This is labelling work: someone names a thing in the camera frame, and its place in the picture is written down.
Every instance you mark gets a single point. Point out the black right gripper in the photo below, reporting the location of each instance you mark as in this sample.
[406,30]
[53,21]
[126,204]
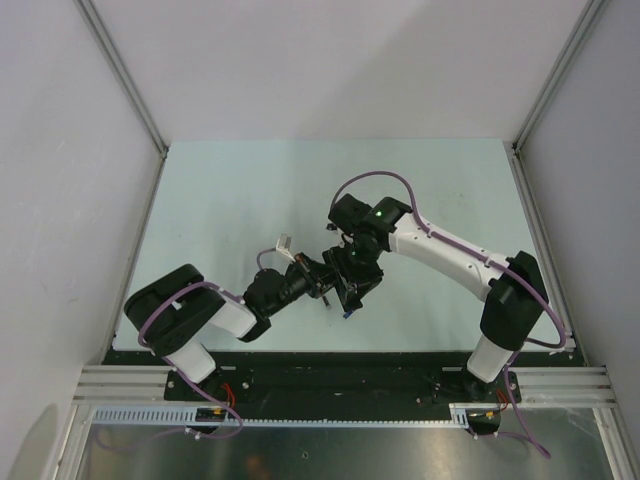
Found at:
[365,281]

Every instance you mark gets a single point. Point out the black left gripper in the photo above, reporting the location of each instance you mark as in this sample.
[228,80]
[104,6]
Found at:
[314,274]

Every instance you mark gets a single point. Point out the black remote control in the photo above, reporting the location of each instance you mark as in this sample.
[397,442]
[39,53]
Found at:
[331,258]

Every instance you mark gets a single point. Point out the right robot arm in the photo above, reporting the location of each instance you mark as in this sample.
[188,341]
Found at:
[511,288]

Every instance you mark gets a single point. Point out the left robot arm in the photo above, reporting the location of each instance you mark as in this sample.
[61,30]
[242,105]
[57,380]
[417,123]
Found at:
[170,312]

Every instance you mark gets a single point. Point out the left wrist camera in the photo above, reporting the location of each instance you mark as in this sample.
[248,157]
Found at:
[283,245]

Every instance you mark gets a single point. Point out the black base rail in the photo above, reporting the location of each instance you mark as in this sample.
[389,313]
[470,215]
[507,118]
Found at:
[352,386]

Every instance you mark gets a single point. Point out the right aluminium frame post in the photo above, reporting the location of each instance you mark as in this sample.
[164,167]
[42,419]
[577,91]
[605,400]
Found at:
[568,55]

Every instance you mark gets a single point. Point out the aluminium frame post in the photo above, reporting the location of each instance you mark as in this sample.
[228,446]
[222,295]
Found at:
[108,48]
[568,55]

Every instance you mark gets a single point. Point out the white slotted cable duct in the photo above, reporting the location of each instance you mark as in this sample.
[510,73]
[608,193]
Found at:
[192,416]

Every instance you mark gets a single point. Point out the left aluminium frame post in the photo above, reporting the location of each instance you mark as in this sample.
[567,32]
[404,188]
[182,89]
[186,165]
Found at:
[108,48]

